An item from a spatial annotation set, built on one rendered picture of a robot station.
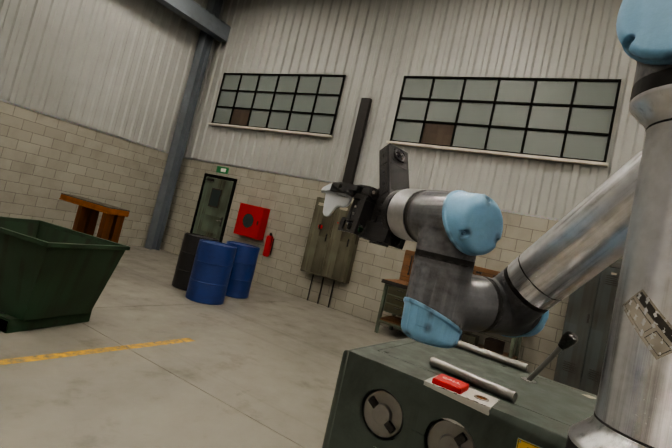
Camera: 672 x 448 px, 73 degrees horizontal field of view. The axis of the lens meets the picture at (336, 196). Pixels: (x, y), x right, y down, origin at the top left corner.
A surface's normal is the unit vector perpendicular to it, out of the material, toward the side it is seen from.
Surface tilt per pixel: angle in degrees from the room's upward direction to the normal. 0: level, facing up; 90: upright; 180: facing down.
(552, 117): 90
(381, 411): 90
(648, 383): 90
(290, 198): 90
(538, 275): 105
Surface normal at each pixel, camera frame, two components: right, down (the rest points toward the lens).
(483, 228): 0.48, 0.05
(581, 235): -0.73, 0.03
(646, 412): -0.75, -0.22
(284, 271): -0.50, -0.18
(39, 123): 0.83, 0.15
